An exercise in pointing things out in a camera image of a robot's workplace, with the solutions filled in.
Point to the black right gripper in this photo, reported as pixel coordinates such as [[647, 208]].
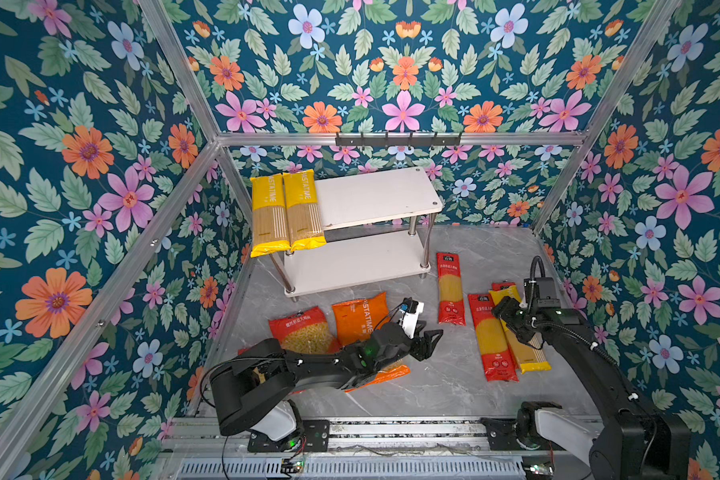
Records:
[[503, 309]]

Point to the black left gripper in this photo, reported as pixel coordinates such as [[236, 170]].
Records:
[[426, 350]]

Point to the yellow spaghetti pack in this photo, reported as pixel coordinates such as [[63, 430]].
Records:
[[303, 212], [527, 358], [269, 229]]

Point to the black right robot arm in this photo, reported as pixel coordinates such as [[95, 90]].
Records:
[[636, 439]]

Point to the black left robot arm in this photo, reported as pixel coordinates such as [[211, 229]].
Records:
[[249, 386]]

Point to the white two-tier shelf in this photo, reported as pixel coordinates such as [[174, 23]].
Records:
[[385, 221]]

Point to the red spaghetti pack far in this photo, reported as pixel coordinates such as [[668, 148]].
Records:
[[451, 305]]

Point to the red spaghetti pack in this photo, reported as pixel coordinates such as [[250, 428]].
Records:
[[497, 360], [451, 305], [497, 286]]

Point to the red spaghetti pack right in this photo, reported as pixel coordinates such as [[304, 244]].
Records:
[[497, 286]]

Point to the red spaghetti pack middle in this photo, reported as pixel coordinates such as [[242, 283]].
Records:
[[497, 360]]

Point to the orange macaroni bag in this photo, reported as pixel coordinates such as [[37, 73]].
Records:
[[356, 320]]

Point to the red macaroni bag front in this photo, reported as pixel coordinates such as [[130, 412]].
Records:
[[306, 332]]

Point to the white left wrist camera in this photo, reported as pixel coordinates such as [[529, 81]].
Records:
[[410, 310]]

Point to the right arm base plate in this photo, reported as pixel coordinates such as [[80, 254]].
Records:
[[501, 434]]

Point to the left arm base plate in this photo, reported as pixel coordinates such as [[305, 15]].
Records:
[[310, 436]]

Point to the black hook rail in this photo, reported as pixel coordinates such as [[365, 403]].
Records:
[[387, 139]]

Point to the aluminium front rail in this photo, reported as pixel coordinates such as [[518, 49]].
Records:
[[384, 434]]

